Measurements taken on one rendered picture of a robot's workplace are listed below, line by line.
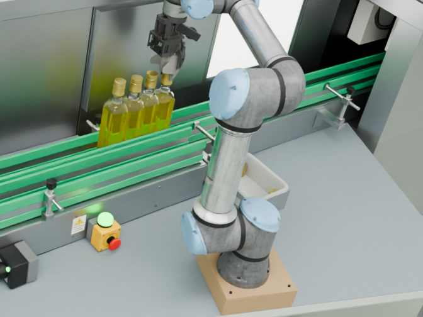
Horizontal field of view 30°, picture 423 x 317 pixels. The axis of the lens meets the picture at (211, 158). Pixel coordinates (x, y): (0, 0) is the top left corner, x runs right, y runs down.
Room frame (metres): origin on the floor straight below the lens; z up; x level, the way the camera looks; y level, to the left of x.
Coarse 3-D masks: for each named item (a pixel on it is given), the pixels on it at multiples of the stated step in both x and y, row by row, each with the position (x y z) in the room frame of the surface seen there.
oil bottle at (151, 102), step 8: (144, 96) 2.00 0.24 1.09; (152, 96) 2.01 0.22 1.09; (144, 104) 1.98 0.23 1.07; (152, 104) 2.00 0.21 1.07; (144, 112) 1.98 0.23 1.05; (152, 112) 2.00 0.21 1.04; (144, 120) 1.99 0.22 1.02; (152, 120) 2.01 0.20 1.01; (144, 128) 1.99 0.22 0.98; (152, 128) 2.01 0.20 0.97
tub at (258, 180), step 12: (252, 156) 2.20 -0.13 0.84; (252, 168) 2.18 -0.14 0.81; (264, 168) 2.16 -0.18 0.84; (240, 180) 2.15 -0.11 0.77; (252, 180) 2.17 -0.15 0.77; (264, 180) 2.14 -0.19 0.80; (276, 180) 2.12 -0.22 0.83; (240, 192) 2.00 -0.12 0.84; (252, 192) 2.10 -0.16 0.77; (264, 192) 2.12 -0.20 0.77; (276, 192) 2.04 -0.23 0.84
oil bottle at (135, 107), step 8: (128, 96) 1.97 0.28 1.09; (128, 104) 1.94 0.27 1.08; (136, 104) 1.95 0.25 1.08; (128, 112) 1.94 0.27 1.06; (136, 112) 1.95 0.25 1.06; (128, 120) 1.94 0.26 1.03; (136, 120) 1.95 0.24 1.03; (128, 128) 1.94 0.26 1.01; (136, 128) 1.96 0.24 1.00; (128, 136) 1.94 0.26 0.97; (136, 136) 1.96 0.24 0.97
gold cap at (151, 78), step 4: (148, 72) 2.01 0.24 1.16; (152, 72) 2.02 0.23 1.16; (156, 72) 2.03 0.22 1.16; (148, 76) 2.00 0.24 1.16; (152, 76) 2.00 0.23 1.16; (156, 76) 2.01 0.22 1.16; (148, 80) 2.00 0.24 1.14; (152, 80) 2.00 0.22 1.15; (156, 80) 2.01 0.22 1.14; (144, 84) 2.01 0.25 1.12; (148, 84) 2.00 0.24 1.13; (152, 84) 2.00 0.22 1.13; (152, 88) 2.01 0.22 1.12
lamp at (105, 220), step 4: (104, 212) 1.72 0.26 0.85; (100, 216) 1.70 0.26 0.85; (104, 216) 1.70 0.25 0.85; (108, 216) 1.70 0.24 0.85; (112, 216) 1.71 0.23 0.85; (100, 220) 1.69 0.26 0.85; (104, 220) 1.69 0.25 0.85; (108, 220) 1.69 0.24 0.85; (112, 220) 1.70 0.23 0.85; (100, 224) 1.69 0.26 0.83; (104, 224) 1.69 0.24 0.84; (108, 224) 1.69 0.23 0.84; (112, 224) 1.70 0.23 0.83
